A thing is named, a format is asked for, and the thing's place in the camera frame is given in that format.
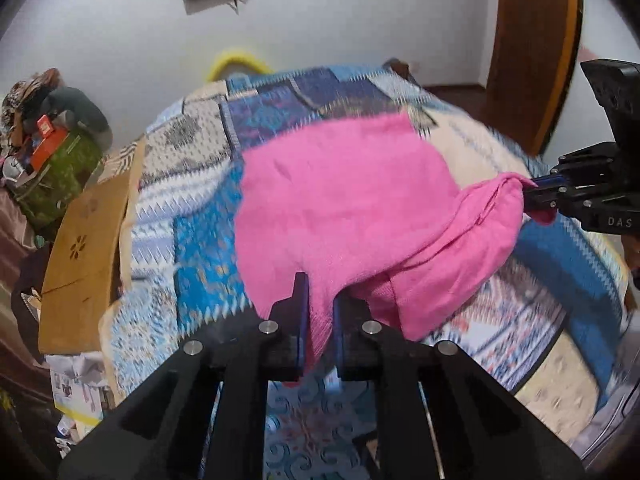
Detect pink buttoned shirt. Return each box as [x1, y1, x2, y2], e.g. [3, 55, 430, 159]
[234, 112, 558, 387]

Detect yellow foam arch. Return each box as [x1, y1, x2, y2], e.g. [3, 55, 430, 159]
[206, 49, 274, 84]

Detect grey plush pillow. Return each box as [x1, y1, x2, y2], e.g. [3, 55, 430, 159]
[47, 87, 114, 144]

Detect green patterned bag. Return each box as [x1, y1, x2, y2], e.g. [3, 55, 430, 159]
[15, 129, 109, 227]

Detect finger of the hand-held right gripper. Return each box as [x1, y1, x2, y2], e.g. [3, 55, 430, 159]
[521, 184, 617, 222]
[531, 141, 621, 187]

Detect orange box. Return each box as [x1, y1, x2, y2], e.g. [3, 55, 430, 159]
[27, 127, 69, 172]

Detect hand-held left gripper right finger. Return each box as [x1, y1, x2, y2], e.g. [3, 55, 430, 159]
[332, 292, 588, 480]

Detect wooden bed frame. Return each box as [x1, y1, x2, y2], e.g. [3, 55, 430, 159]
[384, 57, 424, 87]

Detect wooden folding board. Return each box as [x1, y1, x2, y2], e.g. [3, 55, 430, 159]
[37, 137, 149, 356]

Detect patchwork printed blanket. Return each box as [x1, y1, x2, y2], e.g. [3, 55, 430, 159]
[97, 64, 633, 480]

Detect wooden door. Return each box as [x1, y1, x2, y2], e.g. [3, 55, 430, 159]
[485, 0, 585, 157]

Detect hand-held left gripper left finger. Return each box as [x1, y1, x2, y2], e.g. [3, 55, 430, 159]
[57, 272, 311, 480]

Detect papers on floor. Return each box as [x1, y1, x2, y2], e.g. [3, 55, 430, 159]
[47, 350, 119, 457]

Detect pile of patterned clothes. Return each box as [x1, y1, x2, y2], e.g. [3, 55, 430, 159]
[0, 67, 62, 127]

